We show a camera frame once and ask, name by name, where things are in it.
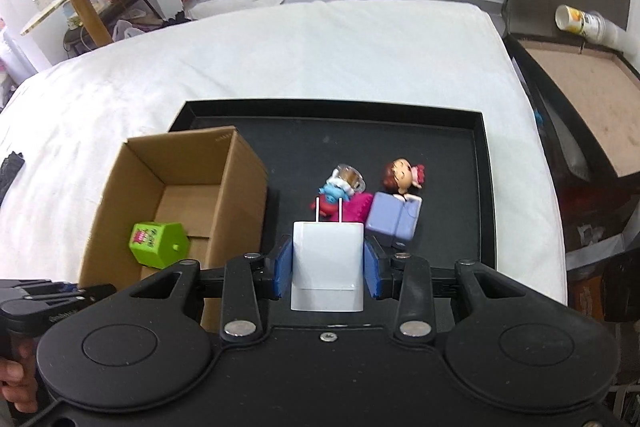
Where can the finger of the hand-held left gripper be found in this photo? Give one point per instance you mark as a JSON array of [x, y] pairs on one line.
[[90, 293]]

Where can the brown haired doll figure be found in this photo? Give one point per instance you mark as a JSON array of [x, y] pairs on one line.
[[397, 177]]

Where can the white bottle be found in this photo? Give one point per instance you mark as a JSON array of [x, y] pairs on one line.
[[585, 24]]

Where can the person's left hand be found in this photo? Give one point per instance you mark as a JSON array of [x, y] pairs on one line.
[[17, 382]]

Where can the red blue figure with mug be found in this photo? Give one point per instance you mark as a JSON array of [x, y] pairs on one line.
[[332, 194]]

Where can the black knit cloth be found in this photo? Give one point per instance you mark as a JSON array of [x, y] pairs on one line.
[[10, 174]]

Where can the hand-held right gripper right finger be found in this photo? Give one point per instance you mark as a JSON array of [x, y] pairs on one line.
[[375, 272]]

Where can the brown cardboard box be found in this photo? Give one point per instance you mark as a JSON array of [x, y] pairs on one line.
[[240, 187]]

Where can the white floor mat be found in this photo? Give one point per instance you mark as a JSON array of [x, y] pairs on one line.
[[240, 4]]

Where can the white wall charger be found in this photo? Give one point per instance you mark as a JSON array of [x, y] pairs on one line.
[[327, 257]]

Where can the purple box toy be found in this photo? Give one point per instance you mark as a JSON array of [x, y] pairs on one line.
[[387, 219]]

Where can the black tray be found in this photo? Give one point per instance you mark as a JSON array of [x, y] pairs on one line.
[[425, 147]]

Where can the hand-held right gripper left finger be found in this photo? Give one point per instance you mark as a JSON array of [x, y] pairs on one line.
[[281, 272]]

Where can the green cube toy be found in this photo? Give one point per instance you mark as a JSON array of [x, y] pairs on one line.
[[157, 244]]

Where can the large open black box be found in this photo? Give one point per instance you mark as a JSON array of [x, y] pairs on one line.
[[575, 87]]

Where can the white plastic bag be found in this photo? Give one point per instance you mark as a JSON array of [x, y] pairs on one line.
[[127, 31]]

